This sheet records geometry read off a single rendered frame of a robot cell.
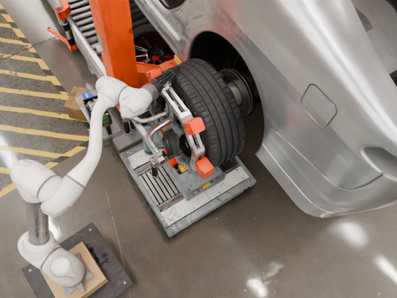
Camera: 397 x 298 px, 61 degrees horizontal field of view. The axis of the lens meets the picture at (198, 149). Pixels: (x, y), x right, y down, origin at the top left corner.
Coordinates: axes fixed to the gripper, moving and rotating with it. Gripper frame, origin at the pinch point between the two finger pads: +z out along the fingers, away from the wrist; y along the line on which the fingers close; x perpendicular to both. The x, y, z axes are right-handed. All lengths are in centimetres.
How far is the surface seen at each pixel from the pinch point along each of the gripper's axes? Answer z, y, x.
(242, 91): 31.7, 22.1, -28.2
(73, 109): 5, -126, -56
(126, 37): -0.5, -29.4, 17.0
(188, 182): 2, -16, -97
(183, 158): -8, -4, -60
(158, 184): -1, -45, -108
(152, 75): -5.8, -12.2, -1.2
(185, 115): -16.5, 14.9, -14.8
